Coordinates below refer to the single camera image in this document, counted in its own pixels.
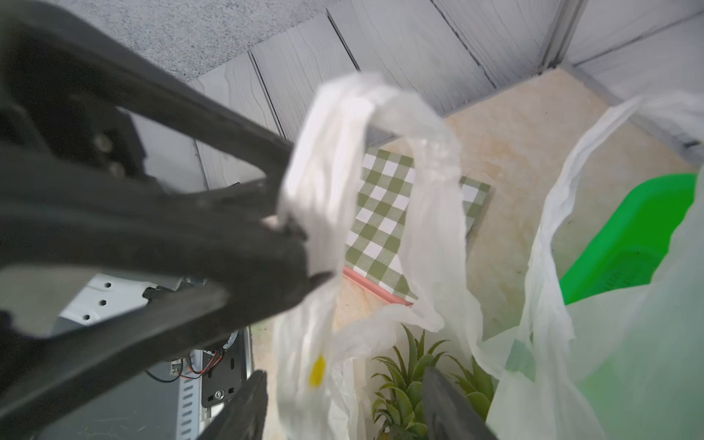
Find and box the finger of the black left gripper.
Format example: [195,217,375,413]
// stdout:
[1,1,333,439]

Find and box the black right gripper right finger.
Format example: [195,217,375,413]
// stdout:
[423,368,484,439]

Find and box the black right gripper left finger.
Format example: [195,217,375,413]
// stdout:
[198,370,269,440]

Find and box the pineapple with dark crown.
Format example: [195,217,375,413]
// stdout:
[371,326,445,439]

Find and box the white plastic bag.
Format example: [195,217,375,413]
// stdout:
[273,73,703,439]

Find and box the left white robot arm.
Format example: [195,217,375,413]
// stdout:
[1,1,332,439]

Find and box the green checkered cloth mat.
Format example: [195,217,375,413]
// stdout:
[343,145,495,306]

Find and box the green perforated plastic basket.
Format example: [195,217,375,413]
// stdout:
[560,173,697,305]

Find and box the left metal frame post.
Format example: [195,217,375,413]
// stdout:
[537,0,588,72]

